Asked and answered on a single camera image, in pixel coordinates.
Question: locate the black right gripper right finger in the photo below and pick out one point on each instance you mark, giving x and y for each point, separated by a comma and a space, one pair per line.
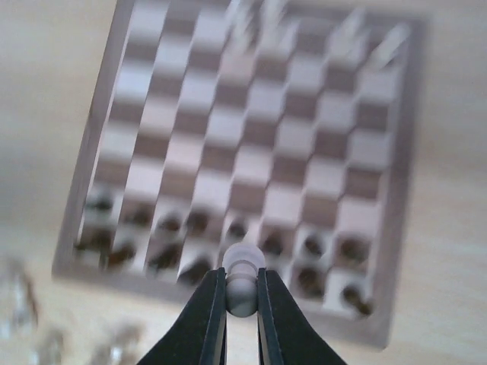
285, 336

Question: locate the white chess pawn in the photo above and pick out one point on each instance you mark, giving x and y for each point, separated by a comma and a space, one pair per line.
242, 262

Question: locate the wooden chess board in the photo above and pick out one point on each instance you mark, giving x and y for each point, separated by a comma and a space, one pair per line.
209, 128

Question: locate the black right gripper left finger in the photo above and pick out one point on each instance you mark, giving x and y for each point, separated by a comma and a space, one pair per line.
199, 335

